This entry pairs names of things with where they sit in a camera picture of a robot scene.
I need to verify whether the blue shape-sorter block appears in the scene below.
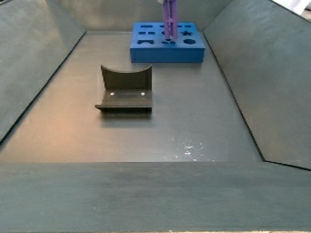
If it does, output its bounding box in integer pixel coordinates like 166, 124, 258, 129
130, 22, 206, 63

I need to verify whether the purple three-prong object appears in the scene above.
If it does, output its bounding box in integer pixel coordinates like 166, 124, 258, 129
159, 0, 178, 39

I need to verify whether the black curved fixture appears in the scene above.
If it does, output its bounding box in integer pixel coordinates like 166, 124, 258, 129
95, 66, 154, 111

